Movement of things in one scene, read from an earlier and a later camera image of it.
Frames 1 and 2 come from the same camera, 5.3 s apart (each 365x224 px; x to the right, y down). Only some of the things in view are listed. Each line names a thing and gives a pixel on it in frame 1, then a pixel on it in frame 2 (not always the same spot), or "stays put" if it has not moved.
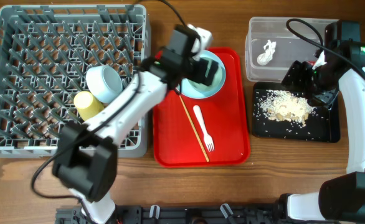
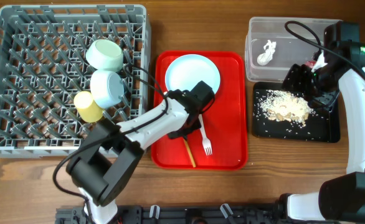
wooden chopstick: [197, 136] → [190, 153]
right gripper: [296, 76] stays put
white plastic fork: [208, 140] stays put
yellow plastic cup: [87, 106] stays put
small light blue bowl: [104, 83] stays put
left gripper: [197, 76] → [195, 126]
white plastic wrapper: [265, 58] stays put
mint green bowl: [192, 88] → [104, 55]
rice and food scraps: [281, 106] stays put
